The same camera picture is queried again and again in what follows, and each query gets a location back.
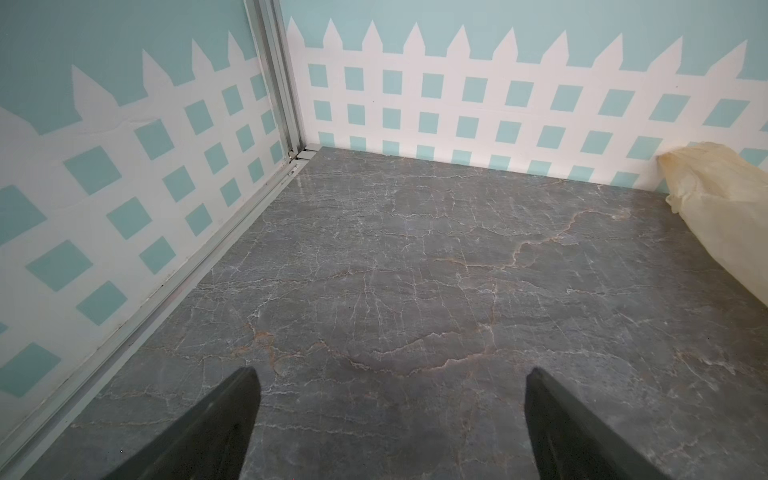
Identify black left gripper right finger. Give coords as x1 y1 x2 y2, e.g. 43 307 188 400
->
524 367 668 479

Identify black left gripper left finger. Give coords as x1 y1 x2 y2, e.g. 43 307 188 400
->
106 367 261 479

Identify beige plastic bag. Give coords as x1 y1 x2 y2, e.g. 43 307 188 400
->
657 142 767 303

